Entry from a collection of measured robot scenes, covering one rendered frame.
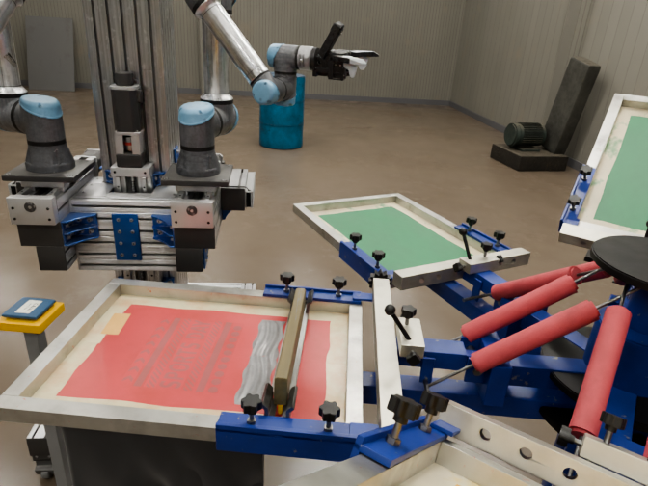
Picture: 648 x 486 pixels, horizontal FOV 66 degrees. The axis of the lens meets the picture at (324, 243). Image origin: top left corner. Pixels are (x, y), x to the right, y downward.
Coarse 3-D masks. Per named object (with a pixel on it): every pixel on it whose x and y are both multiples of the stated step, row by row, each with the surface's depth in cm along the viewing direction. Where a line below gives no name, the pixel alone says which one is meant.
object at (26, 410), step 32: (128, 288) 156; (160, 288) 155; (192, 288) 155; (224, 288) 157; (96, 320) 142; (352, 320) 144; (64, 352) 126; (352, 352) 130; (32, 384) 114; (352, 384) 119; (0, 416) 106; (32, 416) 106; (64, 416) 105; (96, 416) 105; (128, 416) 106; (160, 416) 106; (192, 416) 107; (352, 416) 109
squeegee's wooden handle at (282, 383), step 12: (300, 288) 145; (300, 300) 139; (300, 312) 134; (288, 324) 128; (300, 324) 134; (288, 336) 123; (288, 348) 119; (288, 360) 115; (276, 372) 111; (288, 372) 111; (276, 384) 109; (288, 384) 112; (276, 396) 111
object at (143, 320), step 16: (128, 320) 144; (144, 320) 144; (208, 320) 146; (224, 320) 147; (240, 320) 147; (256, 320) 148; (320, 320) 150; (112, 336) 137; (128, 336) 137; (144, 336) 137; (240, 336) 140; (256, 336) 141; (320, 336) 142; (240, 352) 133; (304, 352) 135; (320, 352) 135
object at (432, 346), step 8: (424, 344) 127; (432, 344) 127; (440, 344) 127; (448, 344) 127; (456, 344) 128; (424, 352) 124; (432, 352) 124; (440, 352) 124; (448, 352) 124; (456, 352) 125; (464, 352) 125; (400, 360) 126; (440, 360) 125; (448, 360) 125; (456, 360) 125; (464, 360) 124; (440, 368) 126; (448, 368) 126; (456, 368) 126
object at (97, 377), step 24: (96, 360) 127; (120, 360) 127; (240, 360) 130; (72, 384) 118; (96, 384) 119; (240, 384) 122; (312, 384) 123; (216, 408) 114; (240, 408) 114; (312, 408) 116
